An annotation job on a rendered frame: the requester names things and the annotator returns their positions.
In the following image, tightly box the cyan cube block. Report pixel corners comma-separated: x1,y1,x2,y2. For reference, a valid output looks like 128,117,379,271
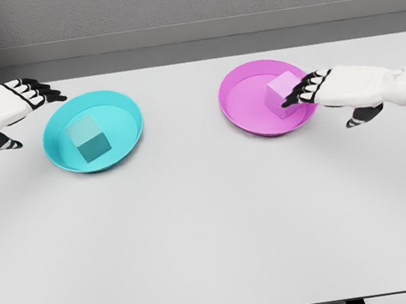
61,112,115,166

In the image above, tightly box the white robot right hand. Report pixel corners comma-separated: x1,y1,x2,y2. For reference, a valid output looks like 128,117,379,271
276,59,395,139

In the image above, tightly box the pink round plate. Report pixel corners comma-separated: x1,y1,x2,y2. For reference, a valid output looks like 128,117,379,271
213,52,323,145

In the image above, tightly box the pink cube block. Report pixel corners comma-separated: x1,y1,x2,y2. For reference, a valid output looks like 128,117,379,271
261,67,315,123

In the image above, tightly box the cyan round plate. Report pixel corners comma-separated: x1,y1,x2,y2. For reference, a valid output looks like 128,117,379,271
36,84,151,180

